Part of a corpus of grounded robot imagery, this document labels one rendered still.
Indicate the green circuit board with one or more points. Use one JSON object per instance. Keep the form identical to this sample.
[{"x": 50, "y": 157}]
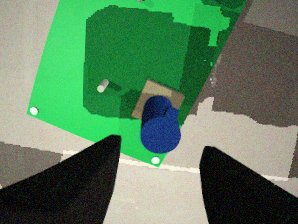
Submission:
[{"x": 130, "y": 67}]

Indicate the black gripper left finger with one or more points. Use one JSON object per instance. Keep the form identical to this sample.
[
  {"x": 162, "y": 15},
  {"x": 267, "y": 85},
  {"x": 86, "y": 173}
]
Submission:
[{"x": 75, "y": 191}]

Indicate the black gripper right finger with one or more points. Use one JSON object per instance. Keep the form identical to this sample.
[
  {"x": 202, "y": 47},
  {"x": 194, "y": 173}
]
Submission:
[{"x": 235, "y": 195}]

